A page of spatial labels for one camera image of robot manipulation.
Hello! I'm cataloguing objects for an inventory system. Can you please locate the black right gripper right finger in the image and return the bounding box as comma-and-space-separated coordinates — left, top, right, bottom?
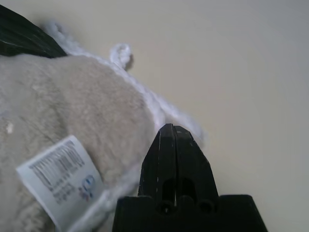
173, 124, 220, 203

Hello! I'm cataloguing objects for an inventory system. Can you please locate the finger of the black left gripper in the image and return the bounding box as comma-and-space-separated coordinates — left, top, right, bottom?
0, 4, 68, 59

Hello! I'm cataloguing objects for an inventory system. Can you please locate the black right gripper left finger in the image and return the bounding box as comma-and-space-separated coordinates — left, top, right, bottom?
137, 123, 177, 203

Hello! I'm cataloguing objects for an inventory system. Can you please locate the beige towel with white trim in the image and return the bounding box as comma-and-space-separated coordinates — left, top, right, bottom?
0, 21, 206, 232

